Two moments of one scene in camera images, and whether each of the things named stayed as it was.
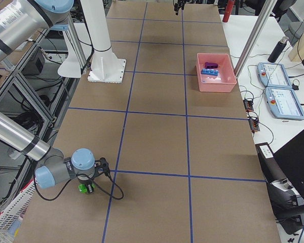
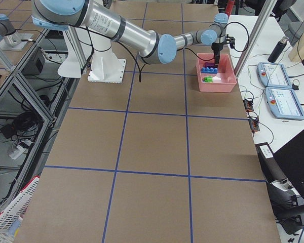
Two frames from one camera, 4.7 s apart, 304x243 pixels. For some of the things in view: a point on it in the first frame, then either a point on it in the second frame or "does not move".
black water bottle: (278, 49) does not move
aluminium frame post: (265, 6) does not move
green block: (82, 189) to (209, 79)
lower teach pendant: (283, 104) does not move
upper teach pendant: (273, 75) does not move
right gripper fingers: (89, 188) to (217, 57)
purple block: (211, 65) does not move
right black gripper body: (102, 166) to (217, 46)
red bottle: (229, 7) does not move
